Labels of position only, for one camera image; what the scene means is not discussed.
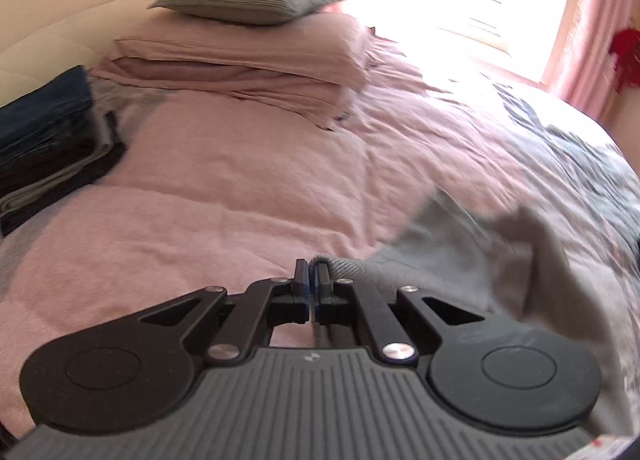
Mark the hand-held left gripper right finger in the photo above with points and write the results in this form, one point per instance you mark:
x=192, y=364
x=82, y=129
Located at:
x=320, y=292

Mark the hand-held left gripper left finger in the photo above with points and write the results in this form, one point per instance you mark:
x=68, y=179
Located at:
x=301, y=290

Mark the grey sweater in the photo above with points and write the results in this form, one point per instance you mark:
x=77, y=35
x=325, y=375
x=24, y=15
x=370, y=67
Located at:
x=450, y=270

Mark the pink duvet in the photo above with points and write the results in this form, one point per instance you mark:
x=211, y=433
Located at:
x=225, y=190

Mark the pink pillow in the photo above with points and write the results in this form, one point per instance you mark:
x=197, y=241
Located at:
x=215, y=79
x=250, y=47

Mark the folded grey cloth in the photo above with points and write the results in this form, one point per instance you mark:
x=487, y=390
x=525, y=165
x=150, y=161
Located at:
x=60, y=174

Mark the grey patterned blanket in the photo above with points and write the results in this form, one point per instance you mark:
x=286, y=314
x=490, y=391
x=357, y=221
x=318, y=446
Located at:
x=575, y=159

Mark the folded dark blue jeans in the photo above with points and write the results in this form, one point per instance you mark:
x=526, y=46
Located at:
x=45, y=109

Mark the cream padded headboard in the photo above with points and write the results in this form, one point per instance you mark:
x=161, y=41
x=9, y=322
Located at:
x=55, y=44

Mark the pink curtain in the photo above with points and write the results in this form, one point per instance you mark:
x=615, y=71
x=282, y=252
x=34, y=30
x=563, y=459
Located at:
x=590, y=24

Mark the red hanging decoration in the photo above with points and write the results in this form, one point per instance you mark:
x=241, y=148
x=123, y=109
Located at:
x=627, y=57

